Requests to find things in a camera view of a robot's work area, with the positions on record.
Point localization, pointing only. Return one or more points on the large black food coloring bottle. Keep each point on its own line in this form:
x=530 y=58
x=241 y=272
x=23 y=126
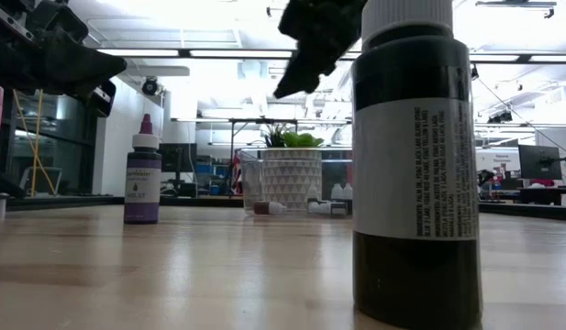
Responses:
x=415 y=183

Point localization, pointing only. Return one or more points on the small purple dropper bottle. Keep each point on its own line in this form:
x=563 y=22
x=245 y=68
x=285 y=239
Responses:
x=328 y=208

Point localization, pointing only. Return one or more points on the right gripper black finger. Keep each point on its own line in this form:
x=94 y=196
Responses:
x=330 y=59
x=298 y=75

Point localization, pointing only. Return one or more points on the black monitor on stand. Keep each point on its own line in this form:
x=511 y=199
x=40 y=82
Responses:
x=179 y=158

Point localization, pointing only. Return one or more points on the overhead light bar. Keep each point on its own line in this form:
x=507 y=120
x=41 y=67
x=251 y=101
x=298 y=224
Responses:
x=145 y=53

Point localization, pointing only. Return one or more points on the tall violet food coloring bottle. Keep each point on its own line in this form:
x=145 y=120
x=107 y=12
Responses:
x=143 y=183

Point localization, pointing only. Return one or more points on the small brown dropper bottle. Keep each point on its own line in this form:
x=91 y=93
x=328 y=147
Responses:
x=347 y=191

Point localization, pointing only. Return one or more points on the small metal post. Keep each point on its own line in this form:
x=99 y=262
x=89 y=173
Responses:
x=0 y=204

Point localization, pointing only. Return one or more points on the small black dropper bottle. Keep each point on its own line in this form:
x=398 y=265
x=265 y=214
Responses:
x=336 y=191

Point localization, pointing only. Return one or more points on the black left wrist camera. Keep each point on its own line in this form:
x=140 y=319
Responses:
x=62 y=20

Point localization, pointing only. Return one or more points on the black monitor on arm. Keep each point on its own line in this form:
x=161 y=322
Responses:
x=539 y=161

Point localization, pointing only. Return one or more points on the dark background desk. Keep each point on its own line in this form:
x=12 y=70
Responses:
x=539 y=194

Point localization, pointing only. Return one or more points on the light green leafy plant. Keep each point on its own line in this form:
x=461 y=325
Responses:
x=303 y=139

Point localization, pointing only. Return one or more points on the white patterned plant pot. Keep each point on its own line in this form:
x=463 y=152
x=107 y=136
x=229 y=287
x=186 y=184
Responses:
x=291 y=174

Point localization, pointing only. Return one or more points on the red background object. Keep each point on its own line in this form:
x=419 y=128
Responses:
x=236 y=176

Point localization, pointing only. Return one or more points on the white wall sign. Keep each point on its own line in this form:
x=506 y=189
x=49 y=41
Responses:
x=502 y=160

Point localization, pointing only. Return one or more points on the small dark dropper bottle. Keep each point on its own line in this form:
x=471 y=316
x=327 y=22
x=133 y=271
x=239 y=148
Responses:
x=269 y=208

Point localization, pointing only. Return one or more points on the clear plastic container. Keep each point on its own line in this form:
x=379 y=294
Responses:
x=250 y=183

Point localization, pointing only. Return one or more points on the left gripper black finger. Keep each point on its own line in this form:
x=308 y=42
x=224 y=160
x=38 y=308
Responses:
x=85 y=64
x=103 y=96

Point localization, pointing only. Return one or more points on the black ceiling spotlight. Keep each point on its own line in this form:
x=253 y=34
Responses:
x=500 y=117
x=149 y=86

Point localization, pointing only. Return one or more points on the dark spiky plant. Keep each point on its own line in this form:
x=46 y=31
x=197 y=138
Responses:
x=274 y=136

